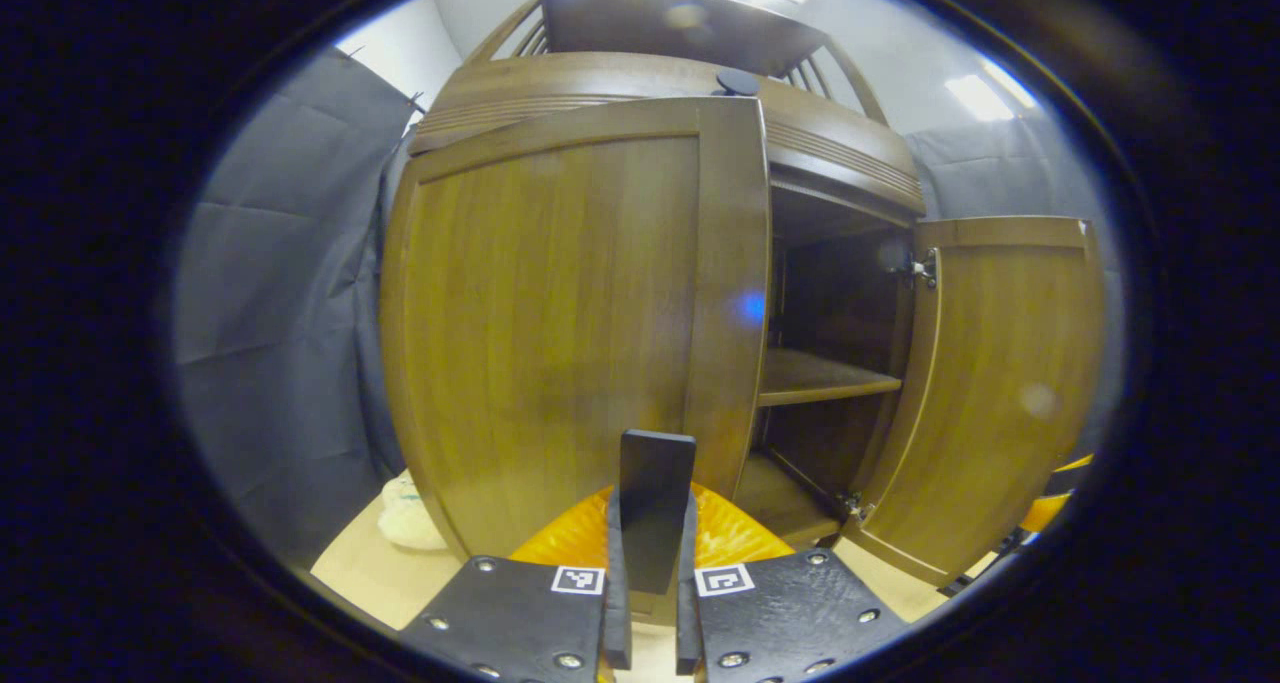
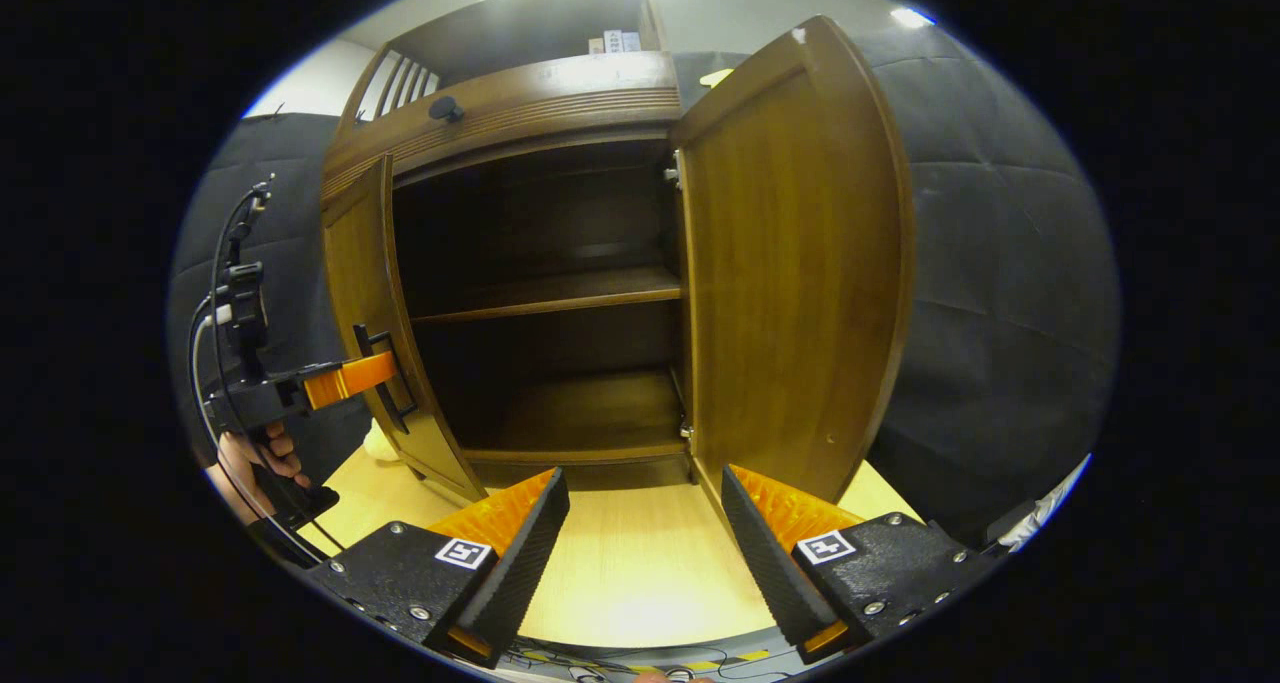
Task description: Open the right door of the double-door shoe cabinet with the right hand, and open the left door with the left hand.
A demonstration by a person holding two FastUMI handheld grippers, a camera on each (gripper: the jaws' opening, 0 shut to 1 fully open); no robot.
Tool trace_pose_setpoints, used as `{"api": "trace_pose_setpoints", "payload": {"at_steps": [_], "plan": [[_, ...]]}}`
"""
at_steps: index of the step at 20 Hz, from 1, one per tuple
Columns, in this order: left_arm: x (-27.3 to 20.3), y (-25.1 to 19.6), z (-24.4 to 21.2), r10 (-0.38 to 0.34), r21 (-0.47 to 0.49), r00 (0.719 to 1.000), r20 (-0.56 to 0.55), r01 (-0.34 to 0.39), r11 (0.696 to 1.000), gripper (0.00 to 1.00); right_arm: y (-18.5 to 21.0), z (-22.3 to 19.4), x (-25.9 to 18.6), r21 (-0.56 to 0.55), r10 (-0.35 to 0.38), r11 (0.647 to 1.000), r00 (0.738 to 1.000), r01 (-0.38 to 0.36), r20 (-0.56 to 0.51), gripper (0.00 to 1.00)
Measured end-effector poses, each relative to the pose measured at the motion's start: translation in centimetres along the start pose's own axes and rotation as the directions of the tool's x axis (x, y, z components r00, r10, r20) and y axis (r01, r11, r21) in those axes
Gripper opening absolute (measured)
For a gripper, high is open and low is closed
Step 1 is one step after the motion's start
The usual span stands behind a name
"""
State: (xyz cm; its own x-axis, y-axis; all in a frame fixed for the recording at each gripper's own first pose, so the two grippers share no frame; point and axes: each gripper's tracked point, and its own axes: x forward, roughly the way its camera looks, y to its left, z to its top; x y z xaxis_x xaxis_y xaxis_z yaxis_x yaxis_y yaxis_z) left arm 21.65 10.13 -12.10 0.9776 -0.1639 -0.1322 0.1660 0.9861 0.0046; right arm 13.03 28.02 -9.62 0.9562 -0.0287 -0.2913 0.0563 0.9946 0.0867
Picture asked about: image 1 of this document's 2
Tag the small ceiling light panel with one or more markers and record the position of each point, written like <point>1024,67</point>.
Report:
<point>985,93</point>

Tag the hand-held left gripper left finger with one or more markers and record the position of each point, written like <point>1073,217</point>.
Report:
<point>617,623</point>

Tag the wooden inner cabinet shelf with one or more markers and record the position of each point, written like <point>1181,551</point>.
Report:
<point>820,378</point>

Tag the wooden shoe cabinet door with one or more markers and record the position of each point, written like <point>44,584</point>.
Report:
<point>550,313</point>
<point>1000,393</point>

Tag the black round drawer knob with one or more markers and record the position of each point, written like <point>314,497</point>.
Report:
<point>737,81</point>

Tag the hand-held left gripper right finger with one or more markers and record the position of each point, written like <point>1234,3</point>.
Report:
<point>687,623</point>

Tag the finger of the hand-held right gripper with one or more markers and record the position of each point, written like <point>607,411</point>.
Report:
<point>1045,513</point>
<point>1075,465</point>

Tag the cream soft object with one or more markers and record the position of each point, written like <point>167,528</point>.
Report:
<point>410,513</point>

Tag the black backdrop cloth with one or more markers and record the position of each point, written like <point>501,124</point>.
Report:
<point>280,313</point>

